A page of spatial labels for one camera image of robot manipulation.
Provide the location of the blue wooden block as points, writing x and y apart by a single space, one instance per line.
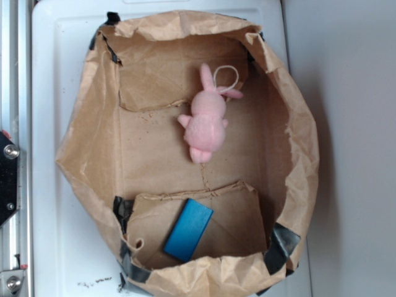
188 230

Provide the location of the pink plush bunny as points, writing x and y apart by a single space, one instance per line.
205 128

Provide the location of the brown paper bag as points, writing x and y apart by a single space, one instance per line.
128 164

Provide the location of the black mounting bracket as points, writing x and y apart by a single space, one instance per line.
9 178

